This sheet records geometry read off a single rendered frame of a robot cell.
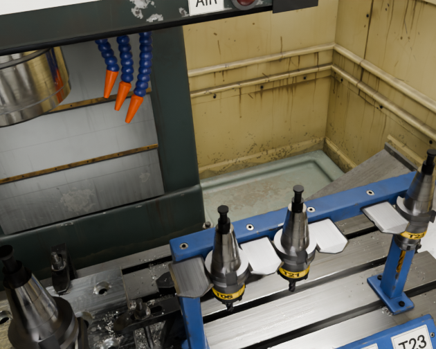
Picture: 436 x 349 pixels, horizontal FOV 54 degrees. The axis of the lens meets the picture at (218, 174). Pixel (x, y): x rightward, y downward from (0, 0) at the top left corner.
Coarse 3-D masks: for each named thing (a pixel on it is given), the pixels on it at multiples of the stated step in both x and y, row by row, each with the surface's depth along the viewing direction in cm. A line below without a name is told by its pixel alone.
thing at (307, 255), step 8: (280, 232) 66; (312, 240) 65; (280, 248) 64; (312, 248) 63; (288, 256) 63; (296, 256) 62; (304, 256) 64; (312, 256) 64; (288, 264) 64; (296, 264) 64
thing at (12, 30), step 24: (120, 0) 33; (144, 0) 34; (168, 0) 35; (264, 0) 37; (0, 24) 32; (24, 24) 32; (48, 24) 33; (72, 24) 33; (96, 24) 34; (120, 24) 34; (144, 24) 35; (168, 24) 36; (0, 48) 33; (24, 48) 34
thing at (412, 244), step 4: (396, 236) 74; (400, 236) 73; (396, 240) 74; (400, 240) 73; (404, 240) 73; (408, 240) 72; (412, 240) 72; (416, 240) 72; (420, 240) 74; (400, 244) 73; (404, 244) 73; (408, 244) 73; (412, 244) 73; (416, 244) 73; (400, 248) 75; (404, 248) 73; (408, 248) 73; (412, 248) 73; (416, 248) 73
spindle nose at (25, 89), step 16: (48, 48) 49; (0, 64) 45; (16, 64) 46; (32, 64) 47; (48, 64) 49; (64, 64) 53; (0, 80) 46; (16, 80) 47; (32, 80) 48; (48, 80) 50; (64, 80) 53; (0, 96) 47; (16, 96) 48; (32, 96) 49; (48, 96) 50; (64, 96) 53; (0, 112) 48; (16, 112) 49; (32, 112) 50
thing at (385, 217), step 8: (384, 200) 72; (360, 208) 71; (368, 208) 71; (376, 208) 71; (384, 208) 70; (392, 208) 70; (368, 216) 70; (376, 216) 69; (384, 216) 69; (392, 216) 69; (400, 216) 69; (376, 224) 68; (384, 224) 68; (392, 224) 67; (400, 224) 67; (408, 224) 68; (384, 232) 67; (392, 232) 66; (400, 232) 66
